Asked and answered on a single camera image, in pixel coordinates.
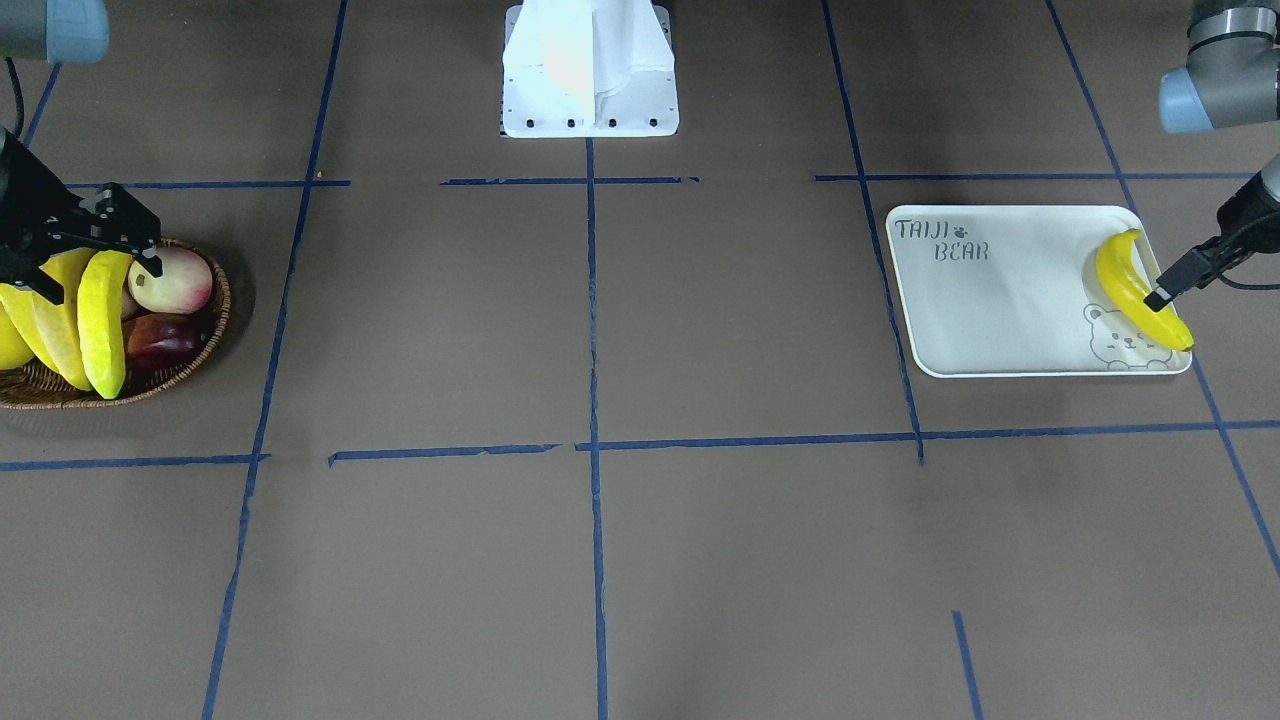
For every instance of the white pedestal base plate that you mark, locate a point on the white pedestal base plate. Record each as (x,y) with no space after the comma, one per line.
(588,69)

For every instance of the white bear tray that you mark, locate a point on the white bear tray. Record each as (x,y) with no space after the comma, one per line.
(1009,291)

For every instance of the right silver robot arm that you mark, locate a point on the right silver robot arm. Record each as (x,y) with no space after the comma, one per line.
(76,32)

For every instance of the yellow banana front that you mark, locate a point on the yellow banana front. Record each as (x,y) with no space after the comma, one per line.
(99,321)

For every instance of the yellow banana moved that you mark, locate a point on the yellow banana moved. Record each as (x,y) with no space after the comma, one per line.
(1118,275)
(24,308)

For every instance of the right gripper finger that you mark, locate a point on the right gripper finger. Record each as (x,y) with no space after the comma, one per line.
(114,219)
(27,277)

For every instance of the yellow banana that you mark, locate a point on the yellow banana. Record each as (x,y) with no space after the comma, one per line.
(99,321)
(14,351)
(58,324)

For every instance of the yellow banana back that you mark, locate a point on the yellow banana back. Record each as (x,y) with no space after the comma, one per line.
(14,351)

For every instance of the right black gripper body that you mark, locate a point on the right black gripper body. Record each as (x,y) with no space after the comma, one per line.
(30,205)

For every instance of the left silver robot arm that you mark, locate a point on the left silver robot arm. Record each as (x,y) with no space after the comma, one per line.
(1228,80)

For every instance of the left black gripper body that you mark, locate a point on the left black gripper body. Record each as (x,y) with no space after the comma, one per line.
(1243,211)

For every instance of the yellow banana middle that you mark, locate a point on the yellow banana middle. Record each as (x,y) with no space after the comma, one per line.
(58,324)

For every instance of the woven wicker basket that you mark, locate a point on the woven wicker basket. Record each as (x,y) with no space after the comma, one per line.
(34,386)

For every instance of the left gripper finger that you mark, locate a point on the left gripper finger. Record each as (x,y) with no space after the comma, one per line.
(1196,268)

